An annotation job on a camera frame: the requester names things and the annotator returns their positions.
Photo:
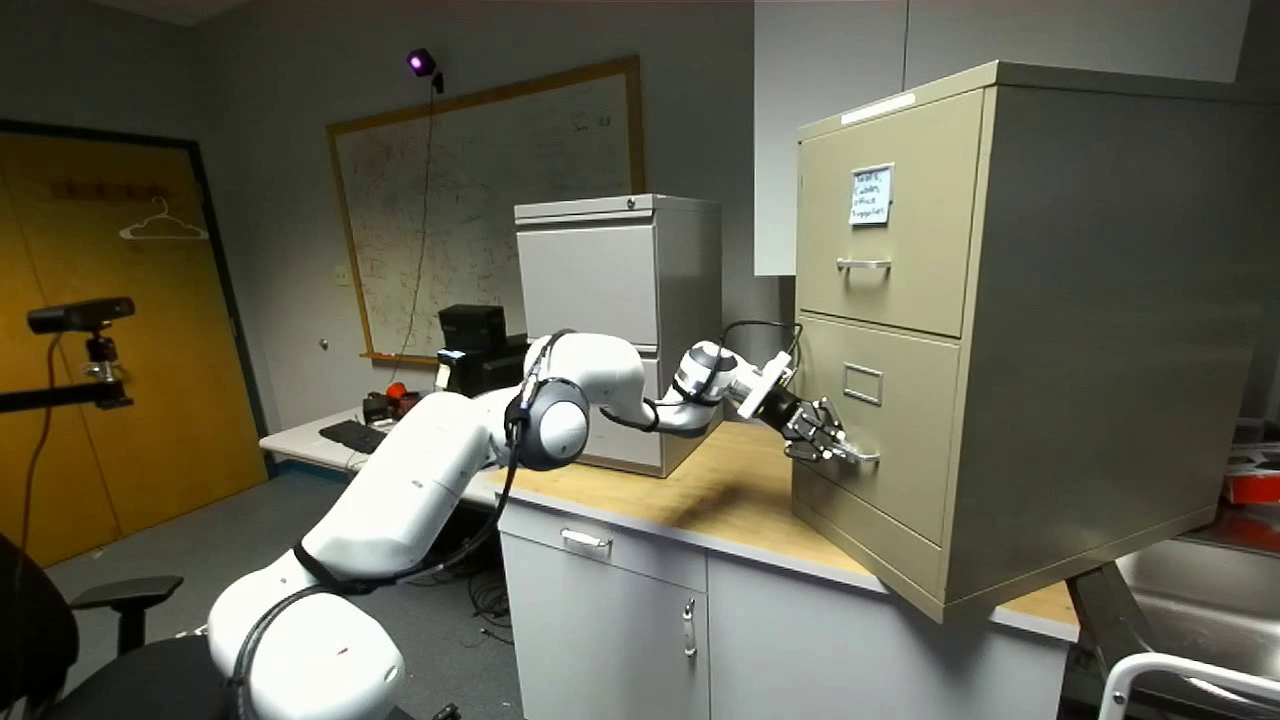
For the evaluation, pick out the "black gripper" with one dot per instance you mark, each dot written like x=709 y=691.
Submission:
x=803 y=419

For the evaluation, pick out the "beige drawer with label holder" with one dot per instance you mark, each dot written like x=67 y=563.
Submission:
x=915 y=401

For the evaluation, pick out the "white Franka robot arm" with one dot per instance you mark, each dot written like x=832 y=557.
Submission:
x=415 y=495

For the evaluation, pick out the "beige drawer with paper label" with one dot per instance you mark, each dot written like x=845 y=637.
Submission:
x=923 y=200

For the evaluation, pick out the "grey two-drawer filing cabinet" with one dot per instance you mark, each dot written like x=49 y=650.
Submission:
x=603 y=264

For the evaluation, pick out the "white paper label card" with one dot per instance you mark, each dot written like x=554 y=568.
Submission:
x=873 y=195

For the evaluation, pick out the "white counter base cabinet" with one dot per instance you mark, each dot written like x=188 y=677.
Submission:
x=603 y=624

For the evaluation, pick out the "beige metal filing cabinet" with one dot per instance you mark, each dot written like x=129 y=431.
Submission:
x=1107 y=335

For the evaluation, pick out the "black box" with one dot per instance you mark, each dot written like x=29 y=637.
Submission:
x=479 y=351

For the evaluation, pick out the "metal sink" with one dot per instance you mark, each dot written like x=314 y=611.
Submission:
x=1200 y=601

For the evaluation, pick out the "wood-framed whiteboard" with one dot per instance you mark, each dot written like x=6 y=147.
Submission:
x=507 y=200

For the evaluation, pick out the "red container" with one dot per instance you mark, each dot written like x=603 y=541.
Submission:
x=1254 y=503

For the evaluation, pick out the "red tool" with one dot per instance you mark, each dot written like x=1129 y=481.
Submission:
x=395 y=401

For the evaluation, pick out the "black keyboard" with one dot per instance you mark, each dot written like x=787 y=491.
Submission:
x=354 y=432

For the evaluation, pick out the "white desk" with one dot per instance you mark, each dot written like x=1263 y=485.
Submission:
x=302 y=446

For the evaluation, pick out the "white clothes hanger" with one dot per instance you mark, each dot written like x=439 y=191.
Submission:
x=162 y=227

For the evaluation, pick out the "yellow door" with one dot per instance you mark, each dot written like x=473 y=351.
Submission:
x=121 y=440

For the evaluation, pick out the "black office chair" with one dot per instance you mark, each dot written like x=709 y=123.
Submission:
x=25 y=624

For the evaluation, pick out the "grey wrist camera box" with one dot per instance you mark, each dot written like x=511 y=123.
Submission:
x=764 y=385

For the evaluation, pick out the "white metal tube frame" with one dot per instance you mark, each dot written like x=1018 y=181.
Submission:
x=1175 y=665

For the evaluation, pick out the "camera with purple light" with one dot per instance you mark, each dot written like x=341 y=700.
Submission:
x=421 y=61

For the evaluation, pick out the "black stereo camera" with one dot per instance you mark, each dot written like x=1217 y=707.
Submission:
x=83 y=313

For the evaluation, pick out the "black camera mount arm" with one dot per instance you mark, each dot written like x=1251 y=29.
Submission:
x=67 y=398

